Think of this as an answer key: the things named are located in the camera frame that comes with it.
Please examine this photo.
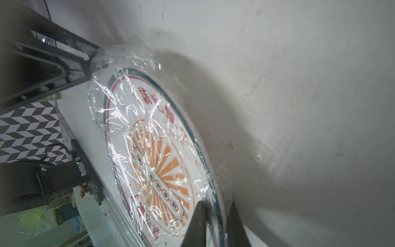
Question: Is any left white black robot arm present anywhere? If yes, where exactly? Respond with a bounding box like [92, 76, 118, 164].
[1, 1, 104, 216]

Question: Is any green plastic bag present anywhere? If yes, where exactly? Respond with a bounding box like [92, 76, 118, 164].
[17, 206, 58, 236]

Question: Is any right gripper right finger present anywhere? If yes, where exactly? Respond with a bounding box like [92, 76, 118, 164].
[226, 201, 251, 247]

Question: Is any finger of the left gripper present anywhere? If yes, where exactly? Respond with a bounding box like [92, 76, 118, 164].
[1, 40, 92, 114]
[1, 1, 99, 57]

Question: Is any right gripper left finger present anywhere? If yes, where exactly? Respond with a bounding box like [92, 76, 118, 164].
[181, 201, 207, 247]

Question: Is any round patterned ceramic plate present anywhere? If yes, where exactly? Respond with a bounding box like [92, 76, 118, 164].
[100, 68, 225, 247]

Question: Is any clear plastic wrap sheet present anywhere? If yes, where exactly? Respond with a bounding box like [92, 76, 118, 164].
[88, 45, 226, 247]

